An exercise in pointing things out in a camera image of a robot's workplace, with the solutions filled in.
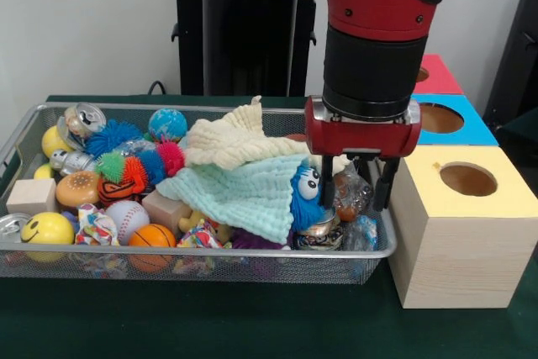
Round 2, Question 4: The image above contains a small orange basketball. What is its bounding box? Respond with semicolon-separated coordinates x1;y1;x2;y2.
128;223;177;272

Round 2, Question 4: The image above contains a dark green side table cloth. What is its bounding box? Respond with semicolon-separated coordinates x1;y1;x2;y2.
495;106;538;179

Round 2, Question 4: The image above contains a blue spiky rubber ball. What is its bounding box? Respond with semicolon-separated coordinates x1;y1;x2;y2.
86;119;146;161

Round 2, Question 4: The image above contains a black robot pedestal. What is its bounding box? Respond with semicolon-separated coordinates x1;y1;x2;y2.
162;0;317;98

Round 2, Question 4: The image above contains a wooden box with three holes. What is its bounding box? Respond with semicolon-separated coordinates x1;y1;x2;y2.
377;54;538;309

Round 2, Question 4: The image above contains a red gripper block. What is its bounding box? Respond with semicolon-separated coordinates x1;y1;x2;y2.
304;96;422;212

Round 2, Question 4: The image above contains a mint waffle cloth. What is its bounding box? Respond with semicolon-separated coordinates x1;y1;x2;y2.
156;152;314;245

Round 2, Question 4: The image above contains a plain wooden cube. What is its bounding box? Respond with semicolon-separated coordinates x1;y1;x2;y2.
6;177;59;216

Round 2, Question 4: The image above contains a cream waffle cloth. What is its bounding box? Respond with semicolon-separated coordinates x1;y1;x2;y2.
183;95;350;175

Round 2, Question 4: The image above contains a clear packet of orange snacks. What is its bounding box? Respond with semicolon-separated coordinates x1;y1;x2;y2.
331;163;375;222

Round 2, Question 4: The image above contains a blue furry monster toy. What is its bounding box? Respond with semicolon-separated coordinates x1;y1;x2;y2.
289;163;337;234

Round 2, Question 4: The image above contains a shallow wire mesh bin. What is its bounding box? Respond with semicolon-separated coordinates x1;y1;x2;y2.
0;102;398;287

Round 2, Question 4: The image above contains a toy hamburger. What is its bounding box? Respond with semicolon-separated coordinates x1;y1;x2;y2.
55;171;102;209

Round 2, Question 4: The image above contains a blue green globe ball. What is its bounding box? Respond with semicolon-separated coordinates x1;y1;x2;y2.
147;108;189;144

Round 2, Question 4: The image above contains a yellow smiley ball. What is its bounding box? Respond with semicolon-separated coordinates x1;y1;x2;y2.
19;212;76;263

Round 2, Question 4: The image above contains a small white baseball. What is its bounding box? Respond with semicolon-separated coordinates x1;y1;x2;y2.
104;199;151;245

